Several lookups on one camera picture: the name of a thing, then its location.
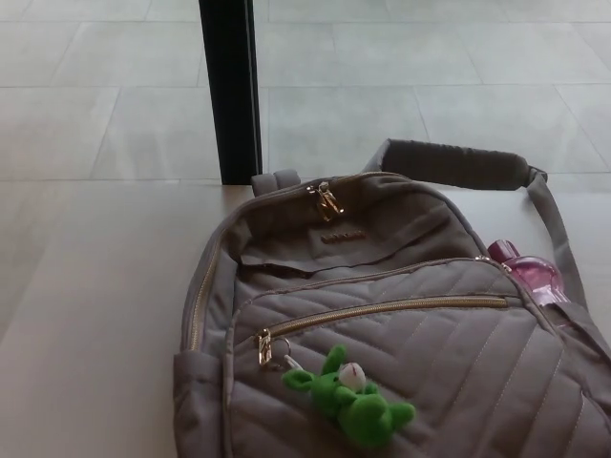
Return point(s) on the black vertical post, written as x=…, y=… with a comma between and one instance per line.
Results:
x=229, y=95

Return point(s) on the grey quilted backpack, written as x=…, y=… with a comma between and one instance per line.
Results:
x=391, y=362

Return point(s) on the pink transparent water bottle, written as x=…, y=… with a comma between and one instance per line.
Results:
x=537, y=274

